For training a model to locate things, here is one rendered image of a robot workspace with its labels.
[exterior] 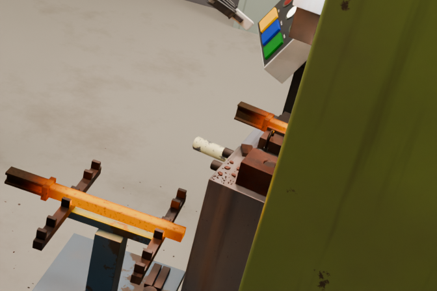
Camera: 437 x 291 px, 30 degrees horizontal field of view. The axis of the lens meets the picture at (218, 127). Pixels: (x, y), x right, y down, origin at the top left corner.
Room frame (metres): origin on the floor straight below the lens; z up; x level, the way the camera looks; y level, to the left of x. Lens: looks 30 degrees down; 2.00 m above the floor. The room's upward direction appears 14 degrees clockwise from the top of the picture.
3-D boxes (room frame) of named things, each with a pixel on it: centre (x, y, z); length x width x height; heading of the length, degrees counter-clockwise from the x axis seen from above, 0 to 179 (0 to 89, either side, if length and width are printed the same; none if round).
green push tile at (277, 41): (2.31, -0.11, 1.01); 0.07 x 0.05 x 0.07; 8
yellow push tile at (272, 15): (2.50, -0.08, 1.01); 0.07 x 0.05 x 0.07; 8
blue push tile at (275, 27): (2.41, -0.09, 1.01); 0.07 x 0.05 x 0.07; 8
